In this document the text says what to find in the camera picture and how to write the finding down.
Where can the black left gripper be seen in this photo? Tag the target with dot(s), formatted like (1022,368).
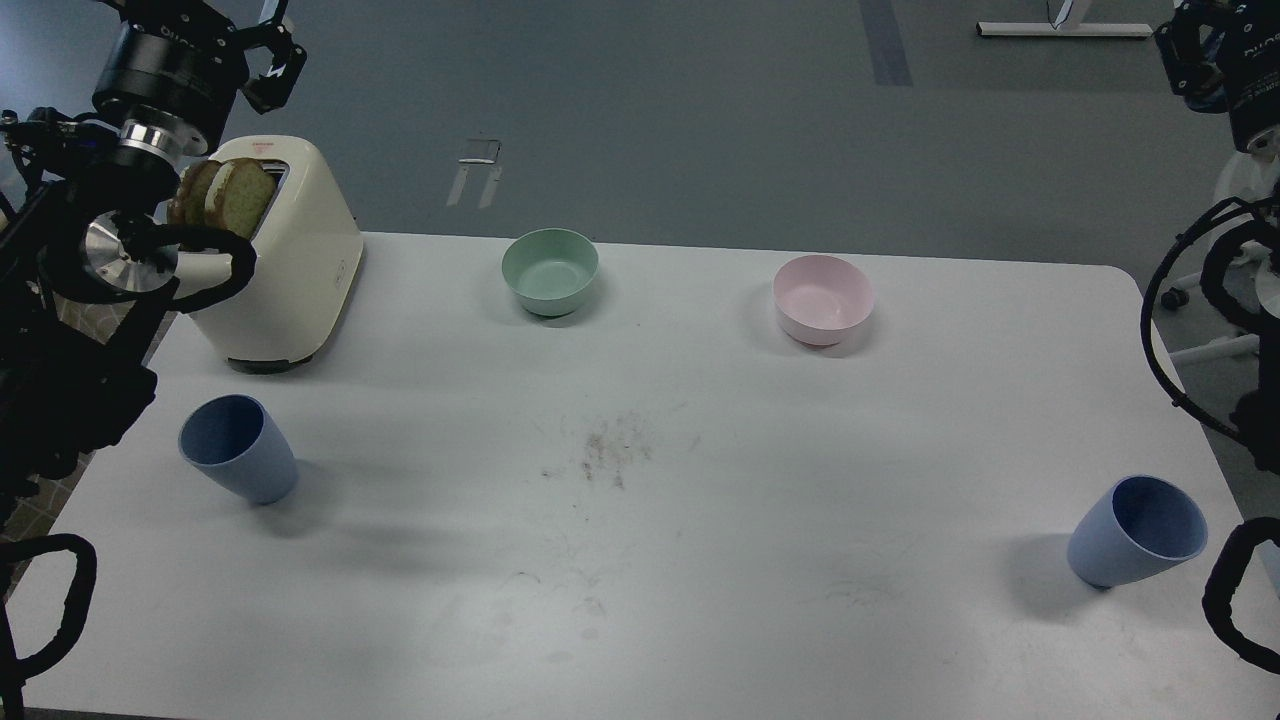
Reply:
(179,66)

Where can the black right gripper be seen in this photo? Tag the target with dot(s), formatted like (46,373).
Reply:
(1222,57)

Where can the blue cup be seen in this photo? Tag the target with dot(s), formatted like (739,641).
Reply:
(233,440)
(1138,528)

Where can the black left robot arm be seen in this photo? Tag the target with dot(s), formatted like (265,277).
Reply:
(88,274)

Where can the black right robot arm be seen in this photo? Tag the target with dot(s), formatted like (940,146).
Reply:
(1227,261)

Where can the toast slice front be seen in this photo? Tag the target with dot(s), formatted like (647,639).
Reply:
(238,197)

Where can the toast slice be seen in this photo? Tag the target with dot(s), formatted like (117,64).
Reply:
(238,197)
(188,206)

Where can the toast slice back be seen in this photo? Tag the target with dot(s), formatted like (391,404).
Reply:
(188,206)

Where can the cream white toaster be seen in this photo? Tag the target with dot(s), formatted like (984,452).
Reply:
(307,249)

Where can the white desk foot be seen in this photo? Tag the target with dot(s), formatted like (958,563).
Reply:
(1066,20)

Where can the green bowl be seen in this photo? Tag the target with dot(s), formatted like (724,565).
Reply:
(551,272)

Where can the pink bowl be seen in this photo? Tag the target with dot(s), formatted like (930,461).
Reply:
(820,300)

